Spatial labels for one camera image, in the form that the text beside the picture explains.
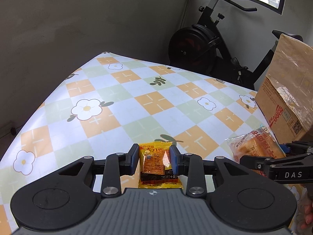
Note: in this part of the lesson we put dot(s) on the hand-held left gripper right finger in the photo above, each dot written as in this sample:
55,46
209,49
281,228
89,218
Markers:
174,159

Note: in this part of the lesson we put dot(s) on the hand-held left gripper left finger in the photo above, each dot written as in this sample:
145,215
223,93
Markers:
134,158

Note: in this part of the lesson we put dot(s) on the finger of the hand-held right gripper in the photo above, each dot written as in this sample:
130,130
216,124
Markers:
251,162
298,146

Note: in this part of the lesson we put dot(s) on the clear bread packet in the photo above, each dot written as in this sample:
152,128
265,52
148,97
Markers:
254,144

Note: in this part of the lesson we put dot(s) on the small yellow orange snack packet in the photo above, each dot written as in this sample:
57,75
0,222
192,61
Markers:
154,173

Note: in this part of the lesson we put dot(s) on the cardboard box with plastic liner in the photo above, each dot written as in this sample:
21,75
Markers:
288,78

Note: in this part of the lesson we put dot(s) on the person's right hand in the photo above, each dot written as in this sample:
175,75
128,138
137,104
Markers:
308,213

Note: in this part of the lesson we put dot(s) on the checked floral tablecloth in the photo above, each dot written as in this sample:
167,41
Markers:
146,90

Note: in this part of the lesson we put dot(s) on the black exercise bike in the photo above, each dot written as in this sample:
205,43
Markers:
190,44

